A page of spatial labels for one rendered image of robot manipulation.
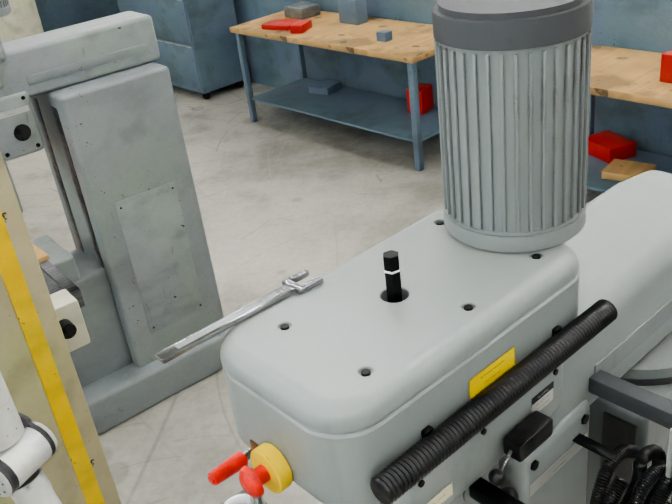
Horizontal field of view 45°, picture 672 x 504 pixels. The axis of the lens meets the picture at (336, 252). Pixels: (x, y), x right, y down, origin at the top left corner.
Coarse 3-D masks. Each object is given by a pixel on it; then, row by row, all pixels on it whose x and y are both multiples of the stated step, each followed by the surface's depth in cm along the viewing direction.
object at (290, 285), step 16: (304, 272) 109; (288, 288) 106; (304, 288) 106; (256, 304) 103; (272, 304) 104; (224, 320) 101; (240, 320) 101; (192, 336) 99; (208, 336) 99; (160, 352) 96; (176, 352) 96
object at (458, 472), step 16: (560, 368) 114; (544, 384) 112; (560, 384) 115; (528, 400) 110; (544, 400) 113; (560, 400) 117; (512, 416) 108; (480, 432) 104; (496, 432) 107; (464, 448) 102; (480, 448) 105; (496, 448) 108; (448, 464) 101; (464, 464) 103; (480, 464) 106; (432, 480) 99; (448, 480) 102; (464, 480) 105; (416, 496) 98; (432, 496) 100; (448, 496) 103
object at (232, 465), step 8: (232, 456) 106; (240, 456) 106; (248, 456) 107; (224, 464) 105; (232, 464) 105; (240, 464) 106; (216, 472) 104; (224, 472) 104; (232, 472) 105; (216, 480) 104; (224, 480) 105
